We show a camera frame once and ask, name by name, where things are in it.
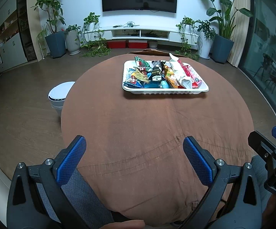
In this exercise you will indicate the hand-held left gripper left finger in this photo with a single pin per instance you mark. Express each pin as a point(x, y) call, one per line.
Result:
point(72, 157)

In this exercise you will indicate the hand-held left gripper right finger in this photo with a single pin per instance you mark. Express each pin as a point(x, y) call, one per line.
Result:
point(196, 158)

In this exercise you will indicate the white plastic tray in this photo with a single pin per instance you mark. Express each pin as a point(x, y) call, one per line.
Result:
point(164, 91)

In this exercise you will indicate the pink snack packet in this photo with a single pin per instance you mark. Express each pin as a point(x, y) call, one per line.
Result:
point(195, 78)

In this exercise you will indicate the orange snack packet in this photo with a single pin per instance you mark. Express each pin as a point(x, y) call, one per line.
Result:
point(172, 80)

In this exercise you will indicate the white red-tipped snack packet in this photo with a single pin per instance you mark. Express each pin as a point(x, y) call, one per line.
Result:
point(182, 76)

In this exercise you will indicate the light blue snack packet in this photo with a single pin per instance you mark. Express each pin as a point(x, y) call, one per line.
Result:
point(154, 85)

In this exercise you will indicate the black snack packet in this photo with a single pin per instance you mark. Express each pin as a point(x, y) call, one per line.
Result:
point(157, 72)

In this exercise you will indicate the blue cartoon snack packet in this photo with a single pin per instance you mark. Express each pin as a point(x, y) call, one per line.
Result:
point(133, 82)

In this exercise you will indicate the gold snack packet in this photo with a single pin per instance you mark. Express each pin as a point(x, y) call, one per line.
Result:
point(141, 76)

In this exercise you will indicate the green snack packet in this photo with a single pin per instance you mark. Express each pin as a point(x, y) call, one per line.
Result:
point(140, 62)

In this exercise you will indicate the person's left hand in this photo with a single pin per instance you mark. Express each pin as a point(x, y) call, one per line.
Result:
point(123, 224)

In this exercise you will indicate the white round bin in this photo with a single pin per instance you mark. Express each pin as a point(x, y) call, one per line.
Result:
point(60, 95)

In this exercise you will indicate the round brown covered table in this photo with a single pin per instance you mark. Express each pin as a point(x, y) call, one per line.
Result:
point(128, 124)

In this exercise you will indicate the glass sliding door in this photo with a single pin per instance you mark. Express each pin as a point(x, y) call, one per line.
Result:
point(269, 52)

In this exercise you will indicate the broad-leaf plant in blue pot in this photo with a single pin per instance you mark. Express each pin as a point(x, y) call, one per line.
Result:
point(222, 49)

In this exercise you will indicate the leafy plant in white pot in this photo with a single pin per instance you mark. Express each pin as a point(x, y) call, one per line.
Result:
point(206, 44)

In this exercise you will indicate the plant in white ribbed pot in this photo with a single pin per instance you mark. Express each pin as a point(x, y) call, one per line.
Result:
point(73, 43)

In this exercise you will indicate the potted tree in blue pot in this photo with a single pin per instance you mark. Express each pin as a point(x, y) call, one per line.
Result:
point(55, 44)

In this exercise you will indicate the wooden chair back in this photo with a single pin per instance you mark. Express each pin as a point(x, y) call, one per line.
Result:
point(148, 50)

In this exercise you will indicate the beige curtain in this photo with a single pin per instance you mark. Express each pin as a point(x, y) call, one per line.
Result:
point(239, 23)

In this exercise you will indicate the trailing vine plant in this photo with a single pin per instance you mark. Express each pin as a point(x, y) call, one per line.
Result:
point(187, 40)

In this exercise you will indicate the trailing pothos plant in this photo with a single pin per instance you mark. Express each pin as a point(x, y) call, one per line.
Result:
point(93, 40)

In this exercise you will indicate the red storage box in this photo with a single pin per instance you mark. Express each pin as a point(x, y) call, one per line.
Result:
point(116, 44)
point(138, 44)

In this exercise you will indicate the small round pot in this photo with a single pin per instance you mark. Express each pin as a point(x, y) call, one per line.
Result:
point(153, 44)

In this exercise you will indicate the white television console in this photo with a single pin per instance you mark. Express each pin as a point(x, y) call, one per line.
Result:
point(152, 29)

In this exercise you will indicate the dark glass display cabinet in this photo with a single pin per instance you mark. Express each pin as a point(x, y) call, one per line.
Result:
point(25, 23)

